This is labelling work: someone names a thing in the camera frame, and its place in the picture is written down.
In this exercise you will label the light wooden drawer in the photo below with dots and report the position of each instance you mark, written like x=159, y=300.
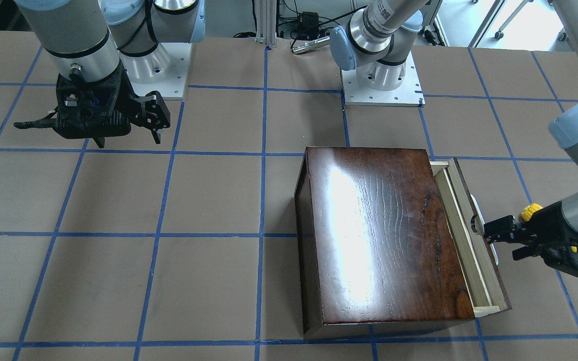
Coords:
x=479, y=261

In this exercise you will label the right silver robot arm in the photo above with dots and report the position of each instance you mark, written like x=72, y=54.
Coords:
x=114, y=68

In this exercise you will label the yellow corn cob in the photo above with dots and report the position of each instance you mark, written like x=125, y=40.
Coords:
x=528, y=211

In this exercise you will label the aluminium frame post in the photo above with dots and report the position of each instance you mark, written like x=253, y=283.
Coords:
x=266, y=22

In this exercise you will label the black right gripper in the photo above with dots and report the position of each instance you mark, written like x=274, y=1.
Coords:
x=127, y=97

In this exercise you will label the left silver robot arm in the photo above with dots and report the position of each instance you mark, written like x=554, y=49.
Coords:
x=375, y=34

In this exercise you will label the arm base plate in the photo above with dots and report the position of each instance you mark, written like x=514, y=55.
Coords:
x=165, y=70
x=378, y=84

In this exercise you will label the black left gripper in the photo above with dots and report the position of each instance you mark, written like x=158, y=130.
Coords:
x=546, y=225

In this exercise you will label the dark wooden drawer cabinet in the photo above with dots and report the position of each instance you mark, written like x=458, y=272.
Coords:
x=376, y=254

